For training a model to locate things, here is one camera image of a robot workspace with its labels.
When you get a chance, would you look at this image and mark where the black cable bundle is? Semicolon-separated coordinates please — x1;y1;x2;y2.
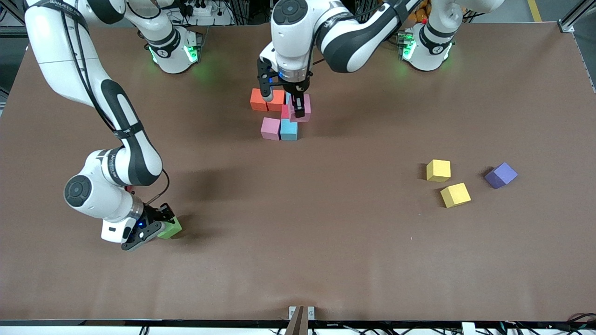
566;313;596;332

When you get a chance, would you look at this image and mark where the green foam cube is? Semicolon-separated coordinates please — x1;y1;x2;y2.
157;216;183;240

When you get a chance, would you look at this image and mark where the purple foam cube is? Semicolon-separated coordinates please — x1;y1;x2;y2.
484;162;518;189

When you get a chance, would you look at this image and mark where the white power strip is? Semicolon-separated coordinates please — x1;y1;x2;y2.
182;0;217;17

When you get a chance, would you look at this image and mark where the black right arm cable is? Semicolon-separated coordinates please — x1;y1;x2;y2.
144;170;170;205

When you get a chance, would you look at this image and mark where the pink foam cube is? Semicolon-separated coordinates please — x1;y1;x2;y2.
289;93;312;123
261;117;281;141

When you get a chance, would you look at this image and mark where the yellow foam cube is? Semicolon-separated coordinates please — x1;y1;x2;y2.
427;159;451;183
440;182;472;208

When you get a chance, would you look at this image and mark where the orange foam cube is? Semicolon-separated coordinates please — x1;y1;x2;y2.
250;88;269;112
267;89;285;112

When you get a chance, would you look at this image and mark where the small metal bracket plate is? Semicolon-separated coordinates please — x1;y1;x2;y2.
289;306;316;321

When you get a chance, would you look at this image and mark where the pile of orange objects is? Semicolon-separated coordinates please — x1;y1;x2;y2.
410;0;431;23

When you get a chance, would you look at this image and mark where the aluminium frame profile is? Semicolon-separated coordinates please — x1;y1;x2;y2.
0;0;29;39
559;0;596;33

